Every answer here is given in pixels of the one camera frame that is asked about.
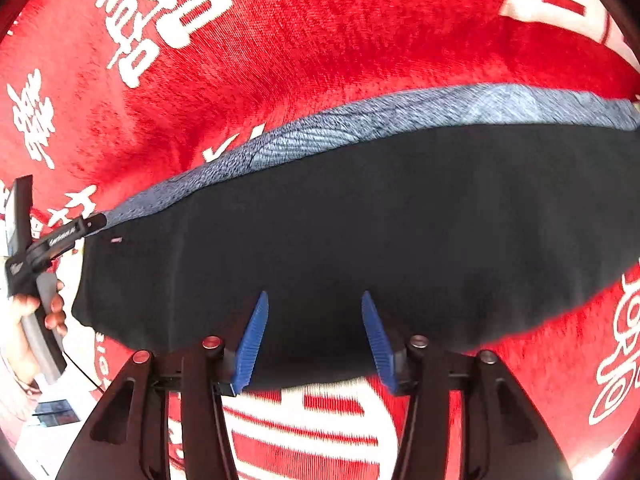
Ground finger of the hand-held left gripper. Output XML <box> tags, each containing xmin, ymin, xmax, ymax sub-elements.
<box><xmin>46</xmin><ymin>212</ymin><xmax>108</xmax><ymax>252</ymax></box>

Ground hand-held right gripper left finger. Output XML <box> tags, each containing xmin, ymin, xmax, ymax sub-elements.
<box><xmin>55</xmin><ymin>290</ymin><xmax>270</xmax><ymax>480</ymax></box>

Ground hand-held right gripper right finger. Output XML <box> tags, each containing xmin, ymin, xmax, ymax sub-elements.
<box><xmin>361</xmin><ymin>290</ymin><xmax>575</xmax><ymax>480</ymax></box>

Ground black pants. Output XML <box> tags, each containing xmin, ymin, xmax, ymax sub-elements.
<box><xmin>71</xmin><ymin>83</ymin><xmax>640</xmax><ymax>392</ymax></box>

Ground person's left forearm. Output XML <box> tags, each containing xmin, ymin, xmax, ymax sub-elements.
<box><xmin>0</xmin><ymin>355</ymin><xmax>43</xmax><ymax>441</ymax></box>

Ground person's left hand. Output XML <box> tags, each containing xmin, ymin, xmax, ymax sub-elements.
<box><xmin>0</xmin><ymin>280</ymin><xmax>68</xmax><ymax>386</ymax></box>

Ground red printed blanket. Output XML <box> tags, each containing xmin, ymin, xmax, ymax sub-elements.
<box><xmin>0</xmin><ymin>0</ymin><xmax>640</xmax><ymax>480</ymax></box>

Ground black cable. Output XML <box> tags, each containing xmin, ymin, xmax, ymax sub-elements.
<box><xmin>64</xmin><ymin>349</ymin><xmax>107</xmax><ymax>395</ymax></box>

